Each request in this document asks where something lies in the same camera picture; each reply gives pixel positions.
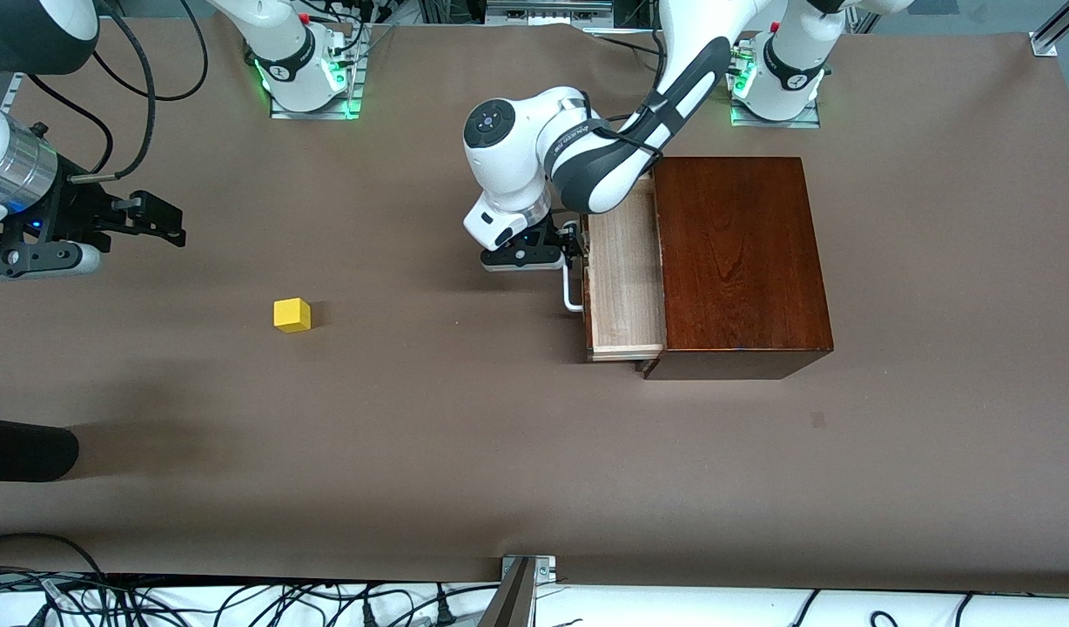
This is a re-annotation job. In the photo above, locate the wooden drawer with white handle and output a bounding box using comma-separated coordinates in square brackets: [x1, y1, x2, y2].
[562, 174, 668, 362]

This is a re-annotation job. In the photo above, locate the yellow cube block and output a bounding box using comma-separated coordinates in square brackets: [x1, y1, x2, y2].
[273, 298, 313, 334]

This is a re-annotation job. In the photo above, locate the dark brown wooden cabinet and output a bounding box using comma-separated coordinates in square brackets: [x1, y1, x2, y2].
[636, 157, 836, 381]

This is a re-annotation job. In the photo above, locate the brown table cover sheet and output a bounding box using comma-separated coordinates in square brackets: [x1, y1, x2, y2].
[0, 17, 1069, 595]

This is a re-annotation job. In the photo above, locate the black cylindrical object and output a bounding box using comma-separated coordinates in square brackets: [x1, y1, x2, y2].
[0, 416, 80, 482]

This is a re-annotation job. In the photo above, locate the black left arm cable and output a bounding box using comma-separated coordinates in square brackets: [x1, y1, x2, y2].
[582, 22, 670, 166]

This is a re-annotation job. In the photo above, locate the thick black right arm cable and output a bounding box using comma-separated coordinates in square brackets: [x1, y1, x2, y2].
[25, 0, 211, 171]
[64, 0, 159, 179]

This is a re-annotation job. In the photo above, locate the aluminium frame structure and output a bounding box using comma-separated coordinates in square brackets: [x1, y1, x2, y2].
[417, 0, 666, 27]

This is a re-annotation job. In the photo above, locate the aluminium arm base plate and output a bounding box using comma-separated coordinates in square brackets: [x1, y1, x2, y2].
[269, 24, 366, 121]
[730, 35, 823, 129]

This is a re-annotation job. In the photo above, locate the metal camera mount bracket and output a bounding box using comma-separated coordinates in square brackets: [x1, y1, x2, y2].
[478, 553, 557, 627]

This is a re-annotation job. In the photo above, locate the black plug cable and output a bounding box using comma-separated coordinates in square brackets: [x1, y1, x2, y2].
[430, 585, 501, 627]
[359, 588, 431, 627]

